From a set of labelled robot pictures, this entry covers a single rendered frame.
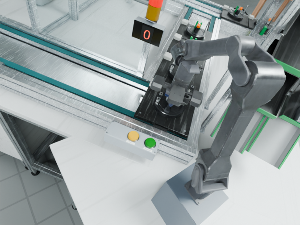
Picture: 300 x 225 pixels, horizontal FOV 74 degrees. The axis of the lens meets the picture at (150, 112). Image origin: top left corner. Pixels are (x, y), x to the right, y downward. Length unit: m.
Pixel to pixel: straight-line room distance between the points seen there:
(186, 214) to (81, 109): 0.55
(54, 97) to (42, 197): 0.97
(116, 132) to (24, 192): 1.11
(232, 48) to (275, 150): 0.58
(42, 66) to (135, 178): 0.68
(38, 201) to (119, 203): 1.01
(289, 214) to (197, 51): 0.79
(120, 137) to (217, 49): 0.46
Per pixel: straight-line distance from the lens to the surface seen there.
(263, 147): 0.93
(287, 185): 1.15
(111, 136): 0.77
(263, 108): 0.77
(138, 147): 0.76
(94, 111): 0.83
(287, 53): 0.71
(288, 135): 0.96
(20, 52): 1.20
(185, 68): 0.63
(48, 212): 1.68
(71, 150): 0.85
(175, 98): 0.64
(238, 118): 0.44
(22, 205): 1.73
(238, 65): 0.41
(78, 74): 1.04
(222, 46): 0.49
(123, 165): 0.83
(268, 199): 1.05
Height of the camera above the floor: 1.61
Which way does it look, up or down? 49 degrees down
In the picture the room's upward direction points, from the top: 20 degrees clockwise
